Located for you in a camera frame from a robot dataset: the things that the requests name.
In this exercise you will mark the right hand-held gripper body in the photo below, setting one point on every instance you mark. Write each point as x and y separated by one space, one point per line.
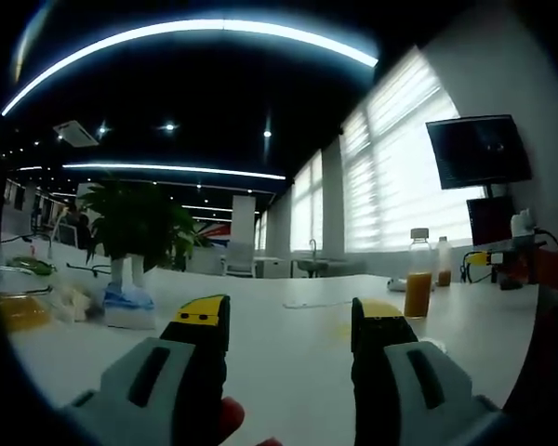
521 269

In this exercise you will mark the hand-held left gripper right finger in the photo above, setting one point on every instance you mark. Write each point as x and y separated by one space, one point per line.
446 395

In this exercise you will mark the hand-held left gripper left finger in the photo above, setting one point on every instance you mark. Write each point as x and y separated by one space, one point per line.
121 385

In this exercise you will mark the round cork bottle cap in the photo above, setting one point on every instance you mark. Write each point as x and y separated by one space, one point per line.
419 232

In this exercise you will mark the glass bottle of liquid culture medium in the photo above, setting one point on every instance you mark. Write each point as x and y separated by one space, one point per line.
418 297

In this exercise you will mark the slim bottle with orange liquid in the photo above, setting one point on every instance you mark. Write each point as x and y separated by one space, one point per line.
444 274

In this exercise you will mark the glass container with orange liquid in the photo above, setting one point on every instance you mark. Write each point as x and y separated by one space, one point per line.
23 313

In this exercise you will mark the person's right hand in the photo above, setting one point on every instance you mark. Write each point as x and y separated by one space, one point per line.
549 269

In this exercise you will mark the person's left hand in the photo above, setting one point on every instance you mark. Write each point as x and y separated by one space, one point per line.
232 415

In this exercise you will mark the purple screen monitor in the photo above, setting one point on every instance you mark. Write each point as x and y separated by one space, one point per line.
490 220

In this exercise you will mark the blue white tissue pack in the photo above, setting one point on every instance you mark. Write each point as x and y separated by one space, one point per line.
129 306

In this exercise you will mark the white handheld controller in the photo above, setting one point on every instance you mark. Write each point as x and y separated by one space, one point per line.
396 284

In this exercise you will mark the crumpled clear plastic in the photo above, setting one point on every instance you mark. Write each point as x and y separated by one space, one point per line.
76 302

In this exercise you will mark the white plant pot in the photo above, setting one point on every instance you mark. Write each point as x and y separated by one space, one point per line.
126 271

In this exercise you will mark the steel sink with faucet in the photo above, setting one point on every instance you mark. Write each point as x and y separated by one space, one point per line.
330 265

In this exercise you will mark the white power adapter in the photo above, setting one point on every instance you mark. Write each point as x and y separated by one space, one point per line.
50 250

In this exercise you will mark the white table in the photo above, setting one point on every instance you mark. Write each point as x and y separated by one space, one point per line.
283 367

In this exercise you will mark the green leafy plant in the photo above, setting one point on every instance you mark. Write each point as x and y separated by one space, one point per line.
139 218

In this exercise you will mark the white office chair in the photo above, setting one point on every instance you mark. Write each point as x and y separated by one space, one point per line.
239 261

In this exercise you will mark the thin ceiling light strip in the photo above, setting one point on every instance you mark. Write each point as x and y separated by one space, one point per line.
176 169

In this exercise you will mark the ceiling air conditioner unit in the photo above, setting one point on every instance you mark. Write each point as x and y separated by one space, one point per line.
75 134

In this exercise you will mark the long curved ceiling light strip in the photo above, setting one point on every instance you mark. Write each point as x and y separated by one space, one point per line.
190 27

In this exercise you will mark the black wall monitor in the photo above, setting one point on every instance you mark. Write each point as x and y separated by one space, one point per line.
479 151

